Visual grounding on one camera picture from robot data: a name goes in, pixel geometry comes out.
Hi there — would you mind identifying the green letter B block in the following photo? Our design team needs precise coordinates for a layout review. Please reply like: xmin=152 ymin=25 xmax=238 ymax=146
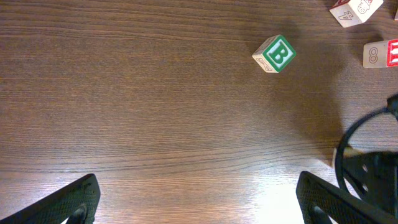
xmin=252 ymin=34 xmax=297 ymax=73

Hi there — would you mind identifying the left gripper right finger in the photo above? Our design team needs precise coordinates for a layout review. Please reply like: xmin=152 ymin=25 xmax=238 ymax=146
xmin=296 ymin=171 xmax=397 ymax=224

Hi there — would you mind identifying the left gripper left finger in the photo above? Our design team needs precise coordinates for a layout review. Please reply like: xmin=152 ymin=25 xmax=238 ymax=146
xmin=1 ymin=174 xmax=101 ymax=224

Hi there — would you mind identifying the blue sided picture block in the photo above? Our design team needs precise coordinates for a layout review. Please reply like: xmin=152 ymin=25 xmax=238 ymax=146
xmin=329 ymin=0 xmax=384 ymax=28

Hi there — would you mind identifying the red letter E block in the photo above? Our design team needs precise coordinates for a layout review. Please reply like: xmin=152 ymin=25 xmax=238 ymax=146
xmin=363 ymin=39 xmax=397 ymax=68

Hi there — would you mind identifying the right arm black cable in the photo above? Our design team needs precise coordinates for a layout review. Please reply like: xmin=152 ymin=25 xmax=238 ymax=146
xmin=335 ymin=95 xmax=398 ymax=194

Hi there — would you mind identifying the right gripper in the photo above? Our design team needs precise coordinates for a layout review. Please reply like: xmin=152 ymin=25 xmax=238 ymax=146
xmin=340 ymin=151 xmax=397 ymax=217

